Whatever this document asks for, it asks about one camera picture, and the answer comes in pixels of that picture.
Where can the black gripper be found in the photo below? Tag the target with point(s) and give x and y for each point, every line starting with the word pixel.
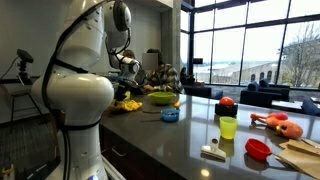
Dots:
pixel 122 90

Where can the yellow knitted cloth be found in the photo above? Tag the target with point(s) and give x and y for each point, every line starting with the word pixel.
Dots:
pixel 129 106

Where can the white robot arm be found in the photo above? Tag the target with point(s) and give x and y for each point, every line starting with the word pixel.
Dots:
pixel 80 93

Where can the dark grey spoon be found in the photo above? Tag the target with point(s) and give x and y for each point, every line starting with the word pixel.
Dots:
pixel 151 112

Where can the person in grey sweater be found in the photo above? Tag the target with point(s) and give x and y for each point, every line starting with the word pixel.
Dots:
pixel 128 54

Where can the green plastic bowl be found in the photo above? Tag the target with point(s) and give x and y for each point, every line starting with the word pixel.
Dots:
pixel 161 97

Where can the person in plaid shirt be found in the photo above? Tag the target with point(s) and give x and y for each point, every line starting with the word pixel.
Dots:
pixel 165 78

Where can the blue plastic bowl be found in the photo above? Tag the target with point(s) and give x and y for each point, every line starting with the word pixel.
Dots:
pixel 170 115

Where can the orange toy carrot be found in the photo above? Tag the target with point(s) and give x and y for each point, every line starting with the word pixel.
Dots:
pixel 177 104

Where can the dark counter cabinet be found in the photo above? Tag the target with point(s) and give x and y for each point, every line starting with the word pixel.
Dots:
pixel 133 156

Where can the dark blue armchair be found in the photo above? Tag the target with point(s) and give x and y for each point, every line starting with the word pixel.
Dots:
pixel 205 91

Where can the light side stand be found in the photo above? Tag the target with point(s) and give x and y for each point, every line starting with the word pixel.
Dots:
pixel 20 90

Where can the orange-red ball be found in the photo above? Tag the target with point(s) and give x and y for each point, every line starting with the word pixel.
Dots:
pixel 226 101

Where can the black block stand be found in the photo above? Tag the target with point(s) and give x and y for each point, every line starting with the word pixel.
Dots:
pixel 226 110

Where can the yellow-green plastic cup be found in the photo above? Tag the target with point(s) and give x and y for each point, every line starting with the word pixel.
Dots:
pixel 228 127

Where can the yellow black clamp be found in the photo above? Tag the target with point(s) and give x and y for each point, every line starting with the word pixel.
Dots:
pixel 8 170

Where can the dark blue sofa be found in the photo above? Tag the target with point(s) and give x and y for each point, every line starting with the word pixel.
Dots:
pixel 263 93

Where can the red measuring cup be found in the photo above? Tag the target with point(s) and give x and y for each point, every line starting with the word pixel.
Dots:
pixel 257 149

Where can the low coffee table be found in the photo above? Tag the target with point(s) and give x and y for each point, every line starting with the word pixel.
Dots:
pixel 286 105

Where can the orange plush toy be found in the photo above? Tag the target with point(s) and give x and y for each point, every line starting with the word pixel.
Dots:
pixel 286 126

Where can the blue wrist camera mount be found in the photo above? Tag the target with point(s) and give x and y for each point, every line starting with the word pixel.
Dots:
pixel 115 79

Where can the black camera on tripod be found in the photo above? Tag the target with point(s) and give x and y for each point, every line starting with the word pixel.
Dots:
pixel 25 56

